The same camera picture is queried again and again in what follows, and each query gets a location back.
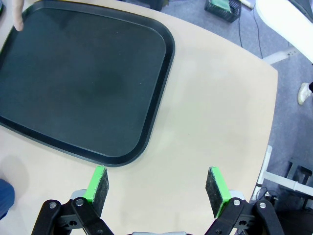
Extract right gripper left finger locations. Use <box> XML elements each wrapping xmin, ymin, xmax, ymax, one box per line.
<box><xmin>31</xmin><ymin>165</ymin><xmax>114</xmax><ymax>235</ymax></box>

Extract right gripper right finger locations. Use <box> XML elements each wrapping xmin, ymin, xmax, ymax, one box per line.
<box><xmin>204</xmin><ymin>166</ymin><xmax>286</xmax><ymax>235</ymax></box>

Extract blue mug yellow inside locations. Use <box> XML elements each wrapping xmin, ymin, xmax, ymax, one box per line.
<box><xmin>0</xmin><ymin>178</ymin><xmax>16</xmax><ymax>220</ymax></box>

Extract person's left hand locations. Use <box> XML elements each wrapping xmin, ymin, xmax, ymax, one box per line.
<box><xmin>13</xmin><ymin>0</ymin><xmax>25</xmax><ymax>32</ymax></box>

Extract black floor base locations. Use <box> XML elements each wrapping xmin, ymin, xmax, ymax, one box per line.
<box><xmin>285</xmin><ymin>158</ymin><xmax>313</xmax><ymax>209</ymax></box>

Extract black plastic tray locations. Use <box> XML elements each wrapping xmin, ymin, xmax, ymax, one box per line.
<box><xmin>0</xmin><ymin>0</ymin><xmax>176</xmax><ymax>168</ymax></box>

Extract white shoe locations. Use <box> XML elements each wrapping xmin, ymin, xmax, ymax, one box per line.
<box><xmin>297</xmin><ymin>82</ymin><xmax>313</xmax><ymax>106</ymax></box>

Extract black crate green contents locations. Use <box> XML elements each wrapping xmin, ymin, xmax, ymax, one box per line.
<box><xmin>204</xmin><ymin>0</ymin><xmax>243</xmax><ymax>24</ymax></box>

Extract white table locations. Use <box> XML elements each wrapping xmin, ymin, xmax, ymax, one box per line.
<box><xmin>255</xmin><ymin>0</ymin><xmax>313</xmax><ymax>65</ymax></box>

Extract white table leg frame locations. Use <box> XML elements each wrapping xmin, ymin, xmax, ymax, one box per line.
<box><xmin>251</xmin><ymin>145</ymin><xmax>313</xmax><ymax>197</ymax></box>

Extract black floor cable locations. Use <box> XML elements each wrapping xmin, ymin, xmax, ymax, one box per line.
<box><xmin>252</xmin><ymin>9</ymin><xmax>264</xmax><ymax>59</ymax></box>

